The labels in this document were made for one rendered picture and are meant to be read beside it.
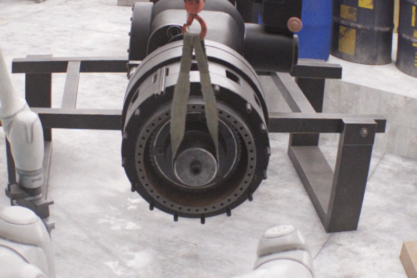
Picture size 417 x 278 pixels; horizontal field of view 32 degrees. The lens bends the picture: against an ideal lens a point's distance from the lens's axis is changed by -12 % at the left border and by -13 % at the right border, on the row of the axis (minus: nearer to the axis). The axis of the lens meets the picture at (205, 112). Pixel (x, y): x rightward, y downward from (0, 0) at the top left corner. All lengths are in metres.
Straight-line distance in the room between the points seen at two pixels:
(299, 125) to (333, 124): 0.18
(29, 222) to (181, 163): 1.13
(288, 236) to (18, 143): 0.91
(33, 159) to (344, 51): 3.99
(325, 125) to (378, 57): 1.97
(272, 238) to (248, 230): 2.67
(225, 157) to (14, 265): 1.43
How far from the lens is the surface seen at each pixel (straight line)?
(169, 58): 2.99
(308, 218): 4.31
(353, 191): 4.08
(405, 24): 5.72
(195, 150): 2.68
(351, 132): 3.93
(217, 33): 3.65
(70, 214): 4.19
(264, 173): 2.82
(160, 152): 2.84
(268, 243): 1.47
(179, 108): 2.65
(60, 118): 3.80
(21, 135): 2.09
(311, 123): 3.93
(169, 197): 2.85
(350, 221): 4.17
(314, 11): 5.47
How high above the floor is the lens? 1.92
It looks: 19 degrees down
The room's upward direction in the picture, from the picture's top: 4 degrees clockwise
